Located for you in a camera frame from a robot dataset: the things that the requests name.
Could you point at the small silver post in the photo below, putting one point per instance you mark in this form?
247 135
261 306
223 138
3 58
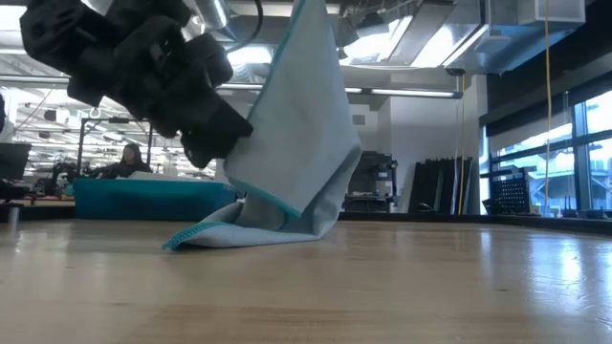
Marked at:
14 215

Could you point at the blue plastic bin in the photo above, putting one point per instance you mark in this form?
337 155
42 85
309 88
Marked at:
153 198

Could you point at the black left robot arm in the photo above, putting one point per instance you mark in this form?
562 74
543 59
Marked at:
57 28

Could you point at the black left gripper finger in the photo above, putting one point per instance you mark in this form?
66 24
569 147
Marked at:
205 152
229 122

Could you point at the white ceiling unit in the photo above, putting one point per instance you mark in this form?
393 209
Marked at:
554 9

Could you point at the grey wall vent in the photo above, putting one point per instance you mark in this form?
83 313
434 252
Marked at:
358 120

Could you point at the leaning black panels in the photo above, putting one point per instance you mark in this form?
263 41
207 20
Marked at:
435 186

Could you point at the black pegboard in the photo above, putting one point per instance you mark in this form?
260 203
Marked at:
509 196

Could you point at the black background gantry frame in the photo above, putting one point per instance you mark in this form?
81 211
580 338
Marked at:
95 120

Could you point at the dark background monitor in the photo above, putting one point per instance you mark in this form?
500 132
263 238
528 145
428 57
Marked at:
14 162

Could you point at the silver ceiling duct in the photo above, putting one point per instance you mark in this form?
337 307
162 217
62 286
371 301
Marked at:
212 12

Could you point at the light blue microfiber towel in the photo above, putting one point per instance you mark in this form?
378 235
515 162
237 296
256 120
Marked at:
296 143

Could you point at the person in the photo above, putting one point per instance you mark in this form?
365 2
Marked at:
126 162

